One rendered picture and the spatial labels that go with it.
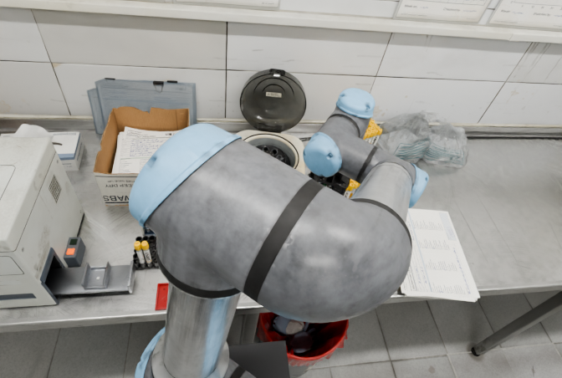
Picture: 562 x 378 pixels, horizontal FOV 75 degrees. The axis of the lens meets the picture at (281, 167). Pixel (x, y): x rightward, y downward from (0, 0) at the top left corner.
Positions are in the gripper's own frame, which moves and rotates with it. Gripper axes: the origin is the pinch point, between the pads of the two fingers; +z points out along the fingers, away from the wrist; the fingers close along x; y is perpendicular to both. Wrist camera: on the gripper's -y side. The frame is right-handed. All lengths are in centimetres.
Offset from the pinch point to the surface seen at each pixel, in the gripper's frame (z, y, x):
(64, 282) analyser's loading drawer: 11, 38, -55
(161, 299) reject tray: 15.1, 33.9, -33.1
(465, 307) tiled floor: 108, -40, 90
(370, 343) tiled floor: 106, -5, 41
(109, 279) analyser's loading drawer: 11, 35, -46
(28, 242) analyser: -8, 39, -56
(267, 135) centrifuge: 5.2, -22.7, -23.3
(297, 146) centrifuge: 5.9, -22.0, -12.7
